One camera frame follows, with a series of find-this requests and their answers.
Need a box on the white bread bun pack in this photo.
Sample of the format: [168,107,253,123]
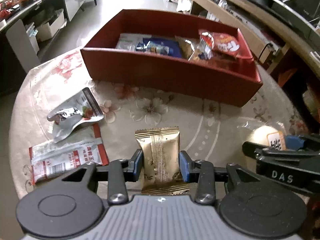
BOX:
[251,126,286,151]

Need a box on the gold foil snack pack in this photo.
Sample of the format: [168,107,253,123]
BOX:
[135,127,190,196]

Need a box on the silver foil snack pouch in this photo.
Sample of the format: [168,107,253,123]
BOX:
[47,87,104,142]

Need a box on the red white long snack pack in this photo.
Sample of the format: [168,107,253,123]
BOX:
[29,124,109,185]

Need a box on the blue sausage snack pack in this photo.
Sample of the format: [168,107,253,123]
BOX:
[135,37,183,58]

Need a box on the yellow egg waffle clear pack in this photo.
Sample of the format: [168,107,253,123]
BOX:
[175,36,213,61]

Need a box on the white green long snack pack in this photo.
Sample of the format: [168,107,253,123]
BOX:
[116,33,152,51]

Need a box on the red orange snack pack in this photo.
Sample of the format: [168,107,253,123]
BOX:
[199,29,240,58]

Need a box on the red cardboard box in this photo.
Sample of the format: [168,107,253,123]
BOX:
[81,9,263,107]

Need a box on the wooden TV console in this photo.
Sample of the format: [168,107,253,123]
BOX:
[164,0,320,78]

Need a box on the white storage box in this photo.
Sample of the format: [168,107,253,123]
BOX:
[36,9,66,42]

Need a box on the dark grey sideboard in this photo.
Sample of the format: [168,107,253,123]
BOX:
[1,0,84,96]

